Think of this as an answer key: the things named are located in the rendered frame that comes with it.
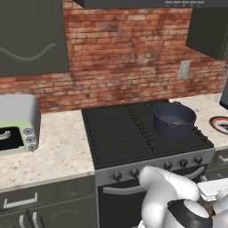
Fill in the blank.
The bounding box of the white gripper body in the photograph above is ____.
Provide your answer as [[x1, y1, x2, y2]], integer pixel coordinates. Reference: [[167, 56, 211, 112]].
[[197, 177, 228, 203]]

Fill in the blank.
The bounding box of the dark blue pot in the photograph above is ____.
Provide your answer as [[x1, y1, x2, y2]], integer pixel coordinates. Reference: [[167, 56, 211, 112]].
[[152, 101, 198, 140]]

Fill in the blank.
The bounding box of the dark grey drawer front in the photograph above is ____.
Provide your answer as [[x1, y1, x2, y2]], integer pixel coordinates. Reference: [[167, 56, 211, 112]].
[[206, 148, 228, 181], [0, 175, 96, 217]]

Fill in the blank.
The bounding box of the black red white plate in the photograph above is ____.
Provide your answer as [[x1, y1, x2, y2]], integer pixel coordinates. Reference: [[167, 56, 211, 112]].
[[208, 116, 228, 134]]

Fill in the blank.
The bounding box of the dark appliance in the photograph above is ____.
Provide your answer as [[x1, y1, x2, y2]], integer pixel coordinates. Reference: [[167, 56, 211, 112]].
[[218, 84, 228, 111]]

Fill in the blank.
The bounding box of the black gas stove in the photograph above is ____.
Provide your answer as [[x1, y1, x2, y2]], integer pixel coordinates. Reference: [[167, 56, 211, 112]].
[[81, 99, 216, 228]]

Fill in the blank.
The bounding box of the black oven door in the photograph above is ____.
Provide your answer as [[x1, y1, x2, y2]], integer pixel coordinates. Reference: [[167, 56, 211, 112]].
[[97, 165, 208, 228]]

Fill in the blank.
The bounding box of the dark grey base cupboard door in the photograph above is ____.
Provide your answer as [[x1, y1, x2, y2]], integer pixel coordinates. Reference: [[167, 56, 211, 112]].
[[0, 211, 30, 228], [26, 195, 100, 228]]

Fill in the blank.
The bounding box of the dark grey range hood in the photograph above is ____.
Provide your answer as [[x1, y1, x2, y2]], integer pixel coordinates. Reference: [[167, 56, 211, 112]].
[[72, 0, 228, 10]]

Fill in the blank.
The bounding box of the grey green toaster oven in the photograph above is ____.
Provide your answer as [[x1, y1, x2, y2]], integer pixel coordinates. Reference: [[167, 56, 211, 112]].
[[0, 94, 42, 158]]

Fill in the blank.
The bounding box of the silver oven door handle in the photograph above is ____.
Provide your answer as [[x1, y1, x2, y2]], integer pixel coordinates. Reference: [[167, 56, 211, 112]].
[[102, 169, 207, 196]]

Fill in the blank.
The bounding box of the grey wall socket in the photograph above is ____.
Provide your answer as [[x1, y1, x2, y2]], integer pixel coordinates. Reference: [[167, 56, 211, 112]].
[[177, 60, 191, 80]]

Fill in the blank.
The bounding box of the dark grey wall cupboard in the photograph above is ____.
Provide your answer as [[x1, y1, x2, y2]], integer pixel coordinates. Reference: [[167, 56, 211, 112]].
[[185, 7, 228, 61]]

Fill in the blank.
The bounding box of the white cupboard door handle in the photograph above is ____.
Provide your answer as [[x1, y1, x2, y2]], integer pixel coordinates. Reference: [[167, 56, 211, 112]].
[[31, 211, 39, 228], [19, 214, 27, 228]]

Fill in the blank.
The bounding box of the wavy grey cupboard handle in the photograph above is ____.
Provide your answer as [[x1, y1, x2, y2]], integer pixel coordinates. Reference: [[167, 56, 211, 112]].
[[0, 42, 57, 62]]

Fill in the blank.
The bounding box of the dark grey wall cupboard door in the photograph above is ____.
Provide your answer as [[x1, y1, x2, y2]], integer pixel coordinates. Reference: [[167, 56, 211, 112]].
[[0, 0, 70, 77]]

